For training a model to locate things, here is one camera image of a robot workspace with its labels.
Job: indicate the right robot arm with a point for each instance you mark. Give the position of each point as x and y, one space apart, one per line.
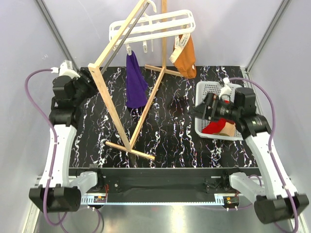
278 199

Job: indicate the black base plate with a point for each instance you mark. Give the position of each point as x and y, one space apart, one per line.
156 185

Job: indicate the orange sock with cream cuff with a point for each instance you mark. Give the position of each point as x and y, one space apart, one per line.
183 56

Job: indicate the white perforated plastic basket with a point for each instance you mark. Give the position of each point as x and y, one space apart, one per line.
202 88

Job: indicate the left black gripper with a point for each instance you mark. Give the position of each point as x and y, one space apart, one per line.
92 85

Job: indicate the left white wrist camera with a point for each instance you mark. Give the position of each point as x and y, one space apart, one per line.
66 69

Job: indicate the black marble pattern mat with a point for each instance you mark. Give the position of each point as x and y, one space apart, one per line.
168 132

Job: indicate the purple sock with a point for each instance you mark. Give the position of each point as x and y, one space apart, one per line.
136 85

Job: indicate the red sock in basket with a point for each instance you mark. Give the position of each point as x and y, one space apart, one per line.
215 126

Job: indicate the wooden drying rack frame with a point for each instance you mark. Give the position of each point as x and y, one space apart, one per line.
95 71

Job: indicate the grey metal rack rod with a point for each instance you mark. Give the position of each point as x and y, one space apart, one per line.
123 40

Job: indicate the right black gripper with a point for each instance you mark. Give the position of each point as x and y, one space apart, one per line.
202 111

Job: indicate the white plastic clip hanger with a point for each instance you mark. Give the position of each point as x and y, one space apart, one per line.
152 26

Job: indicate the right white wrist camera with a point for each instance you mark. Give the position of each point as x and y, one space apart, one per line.
225 90

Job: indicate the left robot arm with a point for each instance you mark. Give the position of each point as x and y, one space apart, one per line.
56 193

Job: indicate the beige striped sock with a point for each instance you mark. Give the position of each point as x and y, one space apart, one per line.
228 130

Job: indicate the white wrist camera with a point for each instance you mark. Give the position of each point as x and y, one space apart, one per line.
225 90
66 69

